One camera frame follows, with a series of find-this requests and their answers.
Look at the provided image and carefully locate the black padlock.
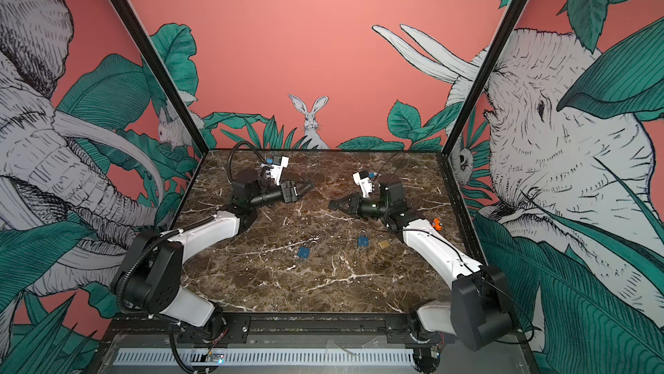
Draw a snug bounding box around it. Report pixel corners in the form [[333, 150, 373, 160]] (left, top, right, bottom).
[[329, 200, 341, 211]]

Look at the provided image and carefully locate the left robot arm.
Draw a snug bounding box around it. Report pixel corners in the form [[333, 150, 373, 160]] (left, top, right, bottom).
[[111, 169, 315, 336]]

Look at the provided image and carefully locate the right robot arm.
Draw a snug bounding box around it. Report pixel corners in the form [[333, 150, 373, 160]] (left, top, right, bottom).
[[329, 177, 515, 351]]

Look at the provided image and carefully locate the orange toy car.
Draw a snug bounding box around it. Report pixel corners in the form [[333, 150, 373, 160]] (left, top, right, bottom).
[[432, 218, 442, 231]]

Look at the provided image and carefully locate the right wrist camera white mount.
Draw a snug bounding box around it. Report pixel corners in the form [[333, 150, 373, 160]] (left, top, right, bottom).
[[353, 170, 375, 199]]

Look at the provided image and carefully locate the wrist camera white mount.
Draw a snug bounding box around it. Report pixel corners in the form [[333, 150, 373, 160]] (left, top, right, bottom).
[[261, 155, 290, 185], [353, 170, 375, 199]]

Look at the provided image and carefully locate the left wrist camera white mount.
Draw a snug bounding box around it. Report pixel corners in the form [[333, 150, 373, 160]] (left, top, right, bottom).
[[261, 155, 290, 185]]

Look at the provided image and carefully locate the left black frame post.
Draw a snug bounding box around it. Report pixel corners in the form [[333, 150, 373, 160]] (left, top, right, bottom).
[[109, 0, 209, 156]]

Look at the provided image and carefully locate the black frame post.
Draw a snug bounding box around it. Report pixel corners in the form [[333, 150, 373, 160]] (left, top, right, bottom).
[[109, 0, 209, 156], [442, 0, 528, 156]]

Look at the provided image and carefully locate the black mounting rail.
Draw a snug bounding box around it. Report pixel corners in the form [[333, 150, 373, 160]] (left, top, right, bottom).
[[103, 312, 525, 346]]

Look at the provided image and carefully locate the white slotted cable duct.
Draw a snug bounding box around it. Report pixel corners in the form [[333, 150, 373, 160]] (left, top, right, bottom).
[[112, 348, 414, 367]]

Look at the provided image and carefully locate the right black frame post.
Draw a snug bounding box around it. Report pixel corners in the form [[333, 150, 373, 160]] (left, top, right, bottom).
[[442, 0, 528, 156]]

